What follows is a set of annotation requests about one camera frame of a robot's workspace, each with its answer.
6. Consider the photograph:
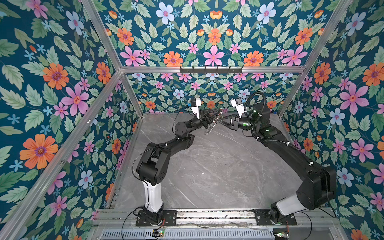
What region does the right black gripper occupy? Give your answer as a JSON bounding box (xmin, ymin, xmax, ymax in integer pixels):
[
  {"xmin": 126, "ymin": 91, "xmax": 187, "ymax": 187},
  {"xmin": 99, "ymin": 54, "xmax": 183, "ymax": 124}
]
[{"xmin": 218, "ymin": 113, "xmax": 261, "ymax": 133}]

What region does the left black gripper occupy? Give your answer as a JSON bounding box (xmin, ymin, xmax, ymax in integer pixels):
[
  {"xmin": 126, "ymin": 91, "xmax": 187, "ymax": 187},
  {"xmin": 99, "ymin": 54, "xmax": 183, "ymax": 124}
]
[{"xmin": 185, "ymin": 109, "xmax": 219, "ymax": 134}]

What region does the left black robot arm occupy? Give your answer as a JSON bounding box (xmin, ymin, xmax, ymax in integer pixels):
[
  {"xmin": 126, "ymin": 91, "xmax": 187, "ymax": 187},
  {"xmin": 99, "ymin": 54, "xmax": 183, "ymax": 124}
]
[{"xmin": 136, "ymin": 109, "xmax": 223, "ymax": 225}]

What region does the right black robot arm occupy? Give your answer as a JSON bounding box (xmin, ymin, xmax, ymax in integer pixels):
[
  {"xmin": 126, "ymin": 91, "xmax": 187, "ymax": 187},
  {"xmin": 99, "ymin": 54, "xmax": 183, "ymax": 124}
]
[{"xmin": 220, "ymin": 104, "xmax": 337, "ymax": 224}]

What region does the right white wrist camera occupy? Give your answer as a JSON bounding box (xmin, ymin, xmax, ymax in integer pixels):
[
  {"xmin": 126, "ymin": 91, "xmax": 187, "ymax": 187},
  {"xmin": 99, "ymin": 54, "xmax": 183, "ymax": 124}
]
[{"xmin": 230, "ymin": 98, "xmax": 246, "ymax": 119}]

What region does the black hook rail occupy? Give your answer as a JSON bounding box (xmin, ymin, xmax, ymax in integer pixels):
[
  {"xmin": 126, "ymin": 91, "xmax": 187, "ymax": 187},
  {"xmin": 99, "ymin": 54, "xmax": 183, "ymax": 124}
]
[{"xmin": 179, "ymin": 66, "xmax": 243, "ymax": 75}]

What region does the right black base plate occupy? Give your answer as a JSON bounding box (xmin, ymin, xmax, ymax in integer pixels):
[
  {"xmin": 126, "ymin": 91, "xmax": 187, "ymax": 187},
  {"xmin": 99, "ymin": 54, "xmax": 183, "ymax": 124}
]
[{"xmin": 252, "ymin": 209, "xmax": 297, "ymax": 226}]

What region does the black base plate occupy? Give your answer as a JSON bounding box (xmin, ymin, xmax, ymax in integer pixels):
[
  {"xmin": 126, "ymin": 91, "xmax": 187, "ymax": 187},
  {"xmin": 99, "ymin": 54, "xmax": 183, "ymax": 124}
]
[
  {"xmin": 252, "ymin": 209, "xmax": 297, "ymax": 226},
  {"xmin": 136, "ymin": 210, "xmax": 177, "ymax": 227}
]

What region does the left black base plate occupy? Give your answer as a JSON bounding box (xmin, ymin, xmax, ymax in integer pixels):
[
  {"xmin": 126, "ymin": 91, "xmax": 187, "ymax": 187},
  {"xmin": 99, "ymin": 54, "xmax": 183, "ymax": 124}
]
[{"xmin": 136, "ymin": 210, "xmax": 177, "ymax": 227}]

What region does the white slotted cable duct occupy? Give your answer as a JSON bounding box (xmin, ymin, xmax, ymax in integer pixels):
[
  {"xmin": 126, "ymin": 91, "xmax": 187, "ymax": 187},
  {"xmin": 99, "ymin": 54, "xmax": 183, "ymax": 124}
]
[{"xmin": 100, "ymin": 229, "xmax": 275, "ymax": 240}]

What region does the aluminium front rail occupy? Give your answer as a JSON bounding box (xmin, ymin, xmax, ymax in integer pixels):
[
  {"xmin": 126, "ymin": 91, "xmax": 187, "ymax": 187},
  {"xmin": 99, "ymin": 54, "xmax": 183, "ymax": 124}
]
[{"xmin": 92, "ymin": 208, "xmax": 342, "ymax": 230}]

